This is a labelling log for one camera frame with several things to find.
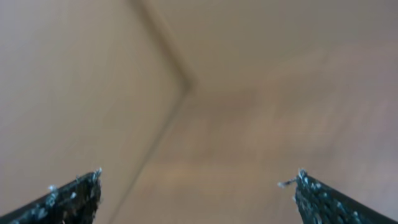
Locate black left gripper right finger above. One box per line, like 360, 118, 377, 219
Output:
278, 169, 397, 224

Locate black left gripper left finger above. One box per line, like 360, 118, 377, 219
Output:
1, 169, 102, 224

